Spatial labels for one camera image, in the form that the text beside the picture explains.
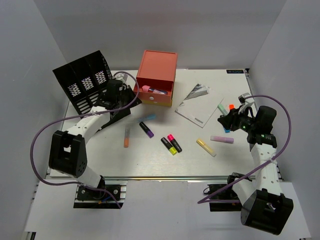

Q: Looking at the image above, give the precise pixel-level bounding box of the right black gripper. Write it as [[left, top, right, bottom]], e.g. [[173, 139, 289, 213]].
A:
[[218, 105, 258, 133]]

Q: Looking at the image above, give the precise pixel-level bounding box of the green pastel highlighter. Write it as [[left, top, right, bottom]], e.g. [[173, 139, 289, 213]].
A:
[[217, 103, 228, 116]]

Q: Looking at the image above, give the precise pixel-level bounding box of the pink pastel highlighter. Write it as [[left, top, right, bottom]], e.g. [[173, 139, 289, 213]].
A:
[[141, 85, 155, 93]]

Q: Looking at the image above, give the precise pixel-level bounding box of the coral top drawer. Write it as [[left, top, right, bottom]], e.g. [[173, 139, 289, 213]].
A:
[[133, 79, 174, 103]]

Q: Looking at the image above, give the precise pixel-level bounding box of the black purple highlighter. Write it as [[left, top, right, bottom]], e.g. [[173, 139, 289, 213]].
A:
[[139, 122, 154, 138]]

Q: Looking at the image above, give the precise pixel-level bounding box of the black pink highlighter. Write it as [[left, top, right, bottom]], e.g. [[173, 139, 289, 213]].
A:
[[167, 134, 182, 153]]

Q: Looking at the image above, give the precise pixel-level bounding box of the black yellow highlighter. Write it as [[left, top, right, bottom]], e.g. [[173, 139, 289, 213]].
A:
[[160, 137, 178, 156]]

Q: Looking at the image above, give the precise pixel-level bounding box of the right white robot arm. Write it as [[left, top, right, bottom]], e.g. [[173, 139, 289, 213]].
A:
[[218, 106, 294, 236]]

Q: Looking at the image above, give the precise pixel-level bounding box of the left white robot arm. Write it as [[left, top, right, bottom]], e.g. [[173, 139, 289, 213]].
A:
[[48, 78, 141, 200]]

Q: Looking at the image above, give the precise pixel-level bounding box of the lilac pastel highlighter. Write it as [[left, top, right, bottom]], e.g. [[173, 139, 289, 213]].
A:
[[210, 135, 234, 144]]

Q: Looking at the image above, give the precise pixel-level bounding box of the blue pastel highlighter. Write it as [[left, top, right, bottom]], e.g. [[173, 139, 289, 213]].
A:
[[137, 113, 156, 123]]

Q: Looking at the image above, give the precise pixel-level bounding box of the white booklet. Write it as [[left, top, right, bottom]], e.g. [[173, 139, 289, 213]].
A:
[[175, 83, 224, 128]]

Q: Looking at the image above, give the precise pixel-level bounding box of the yellow pastel highlighter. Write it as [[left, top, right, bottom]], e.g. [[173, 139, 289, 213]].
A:
[[196, 138, 216, 157]]

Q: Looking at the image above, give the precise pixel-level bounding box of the orange pastel highlighter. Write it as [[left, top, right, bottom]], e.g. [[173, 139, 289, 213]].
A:
[[123, 126, 130, 148]]

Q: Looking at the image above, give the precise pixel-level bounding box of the black file organizer rack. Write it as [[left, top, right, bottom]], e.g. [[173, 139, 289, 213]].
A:
[[52, 50, 132, 131]]

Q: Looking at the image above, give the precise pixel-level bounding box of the blue table label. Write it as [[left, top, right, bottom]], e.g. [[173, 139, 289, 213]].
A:
[[226, 69, 244, 74]]

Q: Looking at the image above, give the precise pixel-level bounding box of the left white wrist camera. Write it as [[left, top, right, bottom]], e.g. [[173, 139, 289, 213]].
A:
[[114, 73, 128, 87]]

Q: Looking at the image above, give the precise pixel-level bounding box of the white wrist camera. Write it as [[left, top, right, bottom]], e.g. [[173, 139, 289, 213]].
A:
[[114, 73, 128, 87], [238, 92, 255, 108]]

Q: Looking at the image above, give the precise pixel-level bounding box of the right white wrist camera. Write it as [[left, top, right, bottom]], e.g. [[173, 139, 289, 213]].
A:
[[238, 92, 255, 108]]

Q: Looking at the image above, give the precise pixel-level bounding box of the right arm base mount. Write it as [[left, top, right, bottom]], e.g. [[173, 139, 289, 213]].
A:
[[203, 172, 249, 215]]

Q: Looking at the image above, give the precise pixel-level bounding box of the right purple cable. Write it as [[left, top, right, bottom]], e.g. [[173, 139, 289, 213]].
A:
[[197, 94, 294, 205]]

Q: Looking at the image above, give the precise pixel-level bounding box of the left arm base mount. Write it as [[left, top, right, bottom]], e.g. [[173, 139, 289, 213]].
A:
[[73, 181, 127, 209]]

